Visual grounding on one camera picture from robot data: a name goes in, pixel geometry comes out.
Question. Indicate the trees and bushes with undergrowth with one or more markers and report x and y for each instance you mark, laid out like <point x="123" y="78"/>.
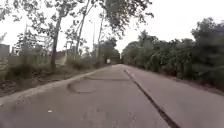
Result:
<point x="56" y="40"/>

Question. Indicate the grey concrete road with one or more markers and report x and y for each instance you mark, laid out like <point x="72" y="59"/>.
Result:
<point x="110" y="100"/>

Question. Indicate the dirt verge with dry grass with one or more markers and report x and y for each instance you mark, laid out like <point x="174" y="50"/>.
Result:
<point x="30" y="81"/>

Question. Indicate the small white sign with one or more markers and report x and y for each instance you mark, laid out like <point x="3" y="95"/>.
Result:
<point x="108" y="61"/>

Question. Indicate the row of trees and bushes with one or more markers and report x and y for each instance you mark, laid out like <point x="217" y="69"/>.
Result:
<point x="186" y="56"/>

